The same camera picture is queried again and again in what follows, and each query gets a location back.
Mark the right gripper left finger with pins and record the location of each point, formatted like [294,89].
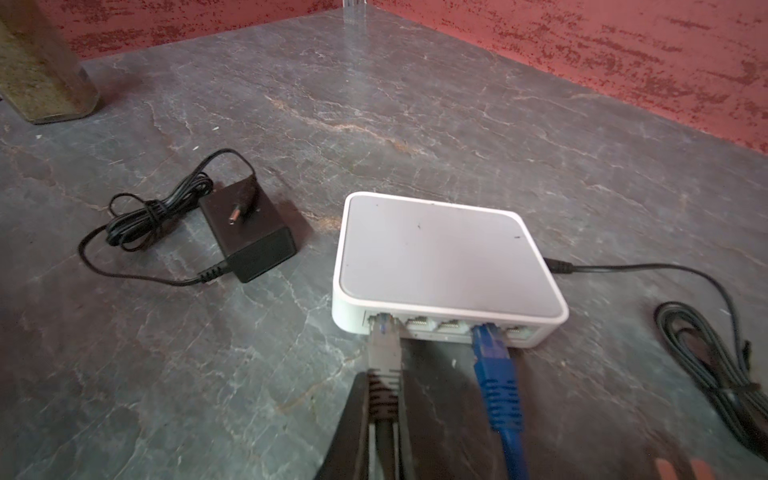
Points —
[347,457]

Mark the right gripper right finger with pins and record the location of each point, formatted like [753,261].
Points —
[446,416]

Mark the white switch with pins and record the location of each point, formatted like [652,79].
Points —
[440,269]

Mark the black power adapter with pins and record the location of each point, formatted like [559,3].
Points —
[248,228]
[654,364]

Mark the spice jar with brown contents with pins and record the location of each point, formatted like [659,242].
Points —
[41,77]

